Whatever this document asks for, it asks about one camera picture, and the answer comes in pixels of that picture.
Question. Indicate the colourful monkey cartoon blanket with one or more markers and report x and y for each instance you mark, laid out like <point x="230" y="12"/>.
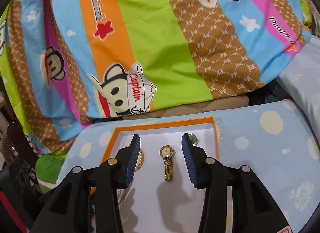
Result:
<point x="65" y="63"/>

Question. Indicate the dark chair back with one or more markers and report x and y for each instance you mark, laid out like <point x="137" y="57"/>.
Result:
<point x="19" y="141"/>

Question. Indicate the green cushion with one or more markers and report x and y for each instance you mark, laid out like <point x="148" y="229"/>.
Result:
<point x="47" y="170"/>

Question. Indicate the silver wristwatch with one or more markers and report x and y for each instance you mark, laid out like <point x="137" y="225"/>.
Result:
<point x="193" y="138"/>

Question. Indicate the gold twisted bangle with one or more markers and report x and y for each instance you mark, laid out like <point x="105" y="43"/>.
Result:
<point x="140" y="160"/>

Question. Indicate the pale blue pillow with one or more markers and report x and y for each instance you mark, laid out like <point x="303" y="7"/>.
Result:
<point x="300" y="79"/>

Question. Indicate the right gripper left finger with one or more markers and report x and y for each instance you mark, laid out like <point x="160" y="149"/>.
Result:
<point x="68" y="207"/>

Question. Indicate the gold wristwatch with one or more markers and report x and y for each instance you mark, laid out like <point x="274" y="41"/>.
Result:
<point x="167" y="153"/>

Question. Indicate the orange jewelry box tray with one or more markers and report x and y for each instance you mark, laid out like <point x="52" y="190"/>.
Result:
<point x="161" y="197"/>

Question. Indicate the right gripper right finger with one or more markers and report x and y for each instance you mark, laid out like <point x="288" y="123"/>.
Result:
<point x="254" y="209"/>

